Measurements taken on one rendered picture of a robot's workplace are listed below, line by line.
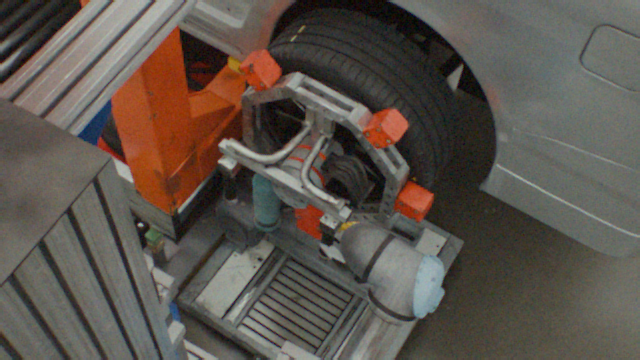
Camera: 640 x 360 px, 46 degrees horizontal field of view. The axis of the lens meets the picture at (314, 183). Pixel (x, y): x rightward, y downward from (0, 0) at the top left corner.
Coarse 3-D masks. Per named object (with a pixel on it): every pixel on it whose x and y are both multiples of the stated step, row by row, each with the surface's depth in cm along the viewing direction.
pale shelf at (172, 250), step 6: (168, 240) 255; (168, 246) 253; (174, 246) 253; (144, 252) 252; (150, 252) 252; (168, 252) 252; (174, 252) 252; (180, 252) 255; (168, 258) 251; (174, 258) 253; (168, 264) 251; (162, 270) 249
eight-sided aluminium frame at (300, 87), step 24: (264, 96) 217; (288, 96) 209; (312, 96) 205; (336, 96) 205; (336, 120) 205; (360, 120) 202; (264, 144) 246; (384, 168) 209; (408, 168) 213; (384, 192) 218; (360, 216) 237; (384, 216) 228
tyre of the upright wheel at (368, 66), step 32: (288, 32) 222; (320, 32) 213; (352, 32) 211; (384, 32) 211; (288, 64) 213; (320, 64) 206; (352, 64) 204; (384, 64) 206; (416, 64) 210; (352, 96) 208; (384, 96) 202; (416, 96) 209; (448, 96) 217; (416, 128) 207; (448, 128) 218; (416, 160) 213
